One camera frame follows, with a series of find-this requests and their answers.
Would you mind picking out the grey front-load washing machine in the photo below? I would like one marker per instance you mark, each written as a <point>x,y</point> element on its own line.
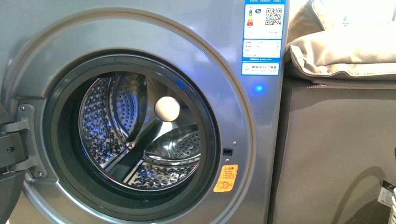
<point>128,109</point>

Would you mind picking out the dark washing machine door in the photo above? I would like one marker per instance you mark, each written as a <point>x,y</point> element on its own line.
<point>11,152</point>

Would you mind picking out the orange warning sticker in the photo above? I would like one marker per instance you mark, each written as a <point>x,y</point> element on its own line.
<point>226,179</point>

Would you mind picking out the blue white energy label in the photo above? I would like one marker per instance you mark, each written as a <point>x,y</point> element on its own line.
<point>262,37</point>

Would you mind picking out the beige sofa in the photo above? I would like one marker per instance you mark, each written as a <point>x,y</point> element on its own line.
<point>336,140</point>

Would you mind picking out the beige sofa cushion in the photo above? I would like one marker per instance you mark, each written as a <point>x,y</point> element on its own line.
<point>350,53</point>

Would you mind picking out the black white hang tag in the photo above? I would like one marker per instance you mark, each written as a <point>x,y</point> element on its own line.
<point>386,193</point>

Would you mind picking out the white woven laundry basket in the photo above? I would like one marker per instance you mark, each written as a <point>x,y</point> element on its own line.
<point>392,217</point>

